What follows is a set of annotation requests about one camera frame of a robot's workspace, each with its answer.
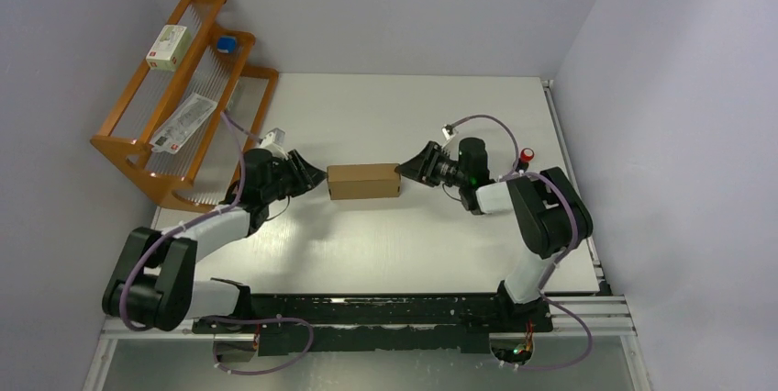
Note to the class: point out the clear plastic bag package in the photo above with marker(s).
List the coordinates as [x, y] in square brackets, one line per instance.
[182, 124]

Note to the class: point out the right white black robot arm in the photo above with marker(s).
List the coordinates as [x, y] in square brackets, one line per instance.
[551, 217]

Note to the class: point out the blue round object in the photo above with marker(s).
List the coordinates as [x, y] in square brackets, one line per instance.
[227, 44]

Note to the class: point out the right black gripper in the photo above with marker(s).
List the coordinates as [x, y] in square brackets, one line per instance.
[422, 166]

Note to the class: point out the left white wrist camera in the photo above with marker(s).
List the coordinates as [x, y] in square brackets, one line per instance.
[273, 140]

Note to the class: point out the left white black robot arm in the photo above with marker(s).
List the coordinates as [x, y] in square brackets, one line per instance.
[153, 284]

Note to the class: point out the brown cardboard box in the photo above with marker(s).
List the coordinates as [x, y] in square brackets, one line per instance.
[363, 181]

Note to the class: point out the white green carton box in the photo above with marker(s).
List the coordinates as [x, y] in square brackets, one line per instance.
[169, 48]

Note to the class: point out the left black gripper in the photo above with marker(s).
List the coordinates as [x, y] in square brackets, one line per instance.
[302, 182]

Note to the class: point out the orange wooden rack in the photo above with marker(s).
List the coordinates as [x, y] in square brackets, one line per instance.
[176, 181]

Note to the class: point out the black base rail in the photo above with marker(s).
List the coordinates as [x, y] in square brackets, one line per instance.
[287, 323]

